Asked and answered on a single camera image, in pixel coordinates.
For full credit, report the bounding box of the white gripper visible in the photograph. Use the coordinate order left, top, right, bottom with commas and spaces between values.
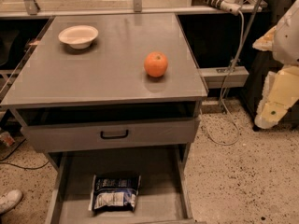
252, 0, 299, 129

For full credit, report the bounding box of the blue chip bag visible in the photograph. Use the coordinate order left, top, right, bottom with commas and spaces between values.
89, 175, 141, 212

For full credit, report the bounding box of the grey metal drawer cabinet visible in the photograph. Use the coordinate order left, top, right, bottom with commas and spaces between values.
0, 12, 209, 224

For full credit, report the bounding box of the open grey middle drawer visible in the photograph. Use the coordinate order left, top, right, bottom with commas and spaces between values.
45, 146, 194, 224

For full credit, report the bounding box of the grey top drawer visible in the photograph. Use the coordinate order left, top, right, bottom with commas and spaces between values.
20, 101, 199, 152

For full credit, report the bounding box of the dark cabinet right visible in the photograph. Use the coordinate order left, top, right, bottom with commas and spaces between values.
241, 0, 299, 131

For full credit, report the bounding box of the white power strip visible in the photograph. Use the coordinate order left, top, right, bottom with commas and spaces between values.
201, 0, 241, 16

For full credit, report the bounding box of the orange fruit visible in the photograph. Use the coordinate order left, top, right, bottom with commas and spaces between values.
144, 51, 168, 77

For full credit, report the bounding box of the white bowl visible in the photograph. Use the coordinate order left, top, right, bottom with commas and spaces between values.
58, 25, 98, 49

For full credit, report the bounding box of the small red white package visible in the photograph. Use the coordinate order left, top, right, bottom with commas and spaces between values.
0, 132, 15, 147

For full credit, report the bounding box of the white sneaker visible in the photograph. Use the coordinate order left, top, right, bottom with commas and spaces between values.
0, 189, 23, 215

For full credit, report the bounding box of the white hanging cable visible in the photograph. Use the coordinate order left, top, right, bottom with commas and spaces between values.
199, 9, 247, 147

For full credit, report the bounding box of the black drawer handle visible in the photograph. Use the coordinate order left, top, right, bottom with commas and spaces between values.
100, 130, 129, 140

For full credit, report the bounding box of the black floor cable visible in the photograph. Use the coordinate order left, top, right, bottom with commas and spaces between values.
0, 138, 50, 171

